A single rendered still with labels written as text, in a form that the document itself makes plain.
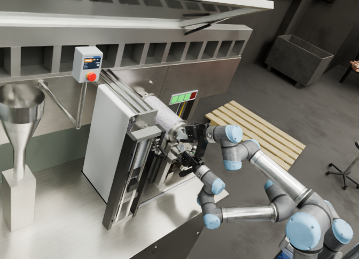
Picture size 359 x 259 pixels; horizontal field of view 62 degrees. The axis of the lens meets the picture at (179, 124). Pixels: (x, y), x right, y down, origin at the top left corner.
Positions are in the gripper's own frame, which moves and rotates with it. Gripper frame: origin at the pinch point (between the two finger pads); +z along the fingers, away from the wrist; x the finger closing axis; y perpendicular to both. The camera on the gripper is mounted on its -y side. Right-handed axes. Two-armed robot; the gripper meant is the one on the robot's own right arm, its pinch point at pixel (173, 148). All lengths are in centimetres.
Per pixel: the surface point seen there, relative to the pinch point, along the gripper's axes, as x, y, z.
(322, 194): -243, -108, -64
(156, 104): 8.4, 21.8, 14.5
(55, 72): 56, 37, 31
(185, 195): 0.3, -19.0, -19.3
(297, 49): -523, -37, 153
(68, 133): 46, 1, 30
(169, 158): 12.1, 4.2, -7.9
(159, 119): 11.8, 18.5, 6.7
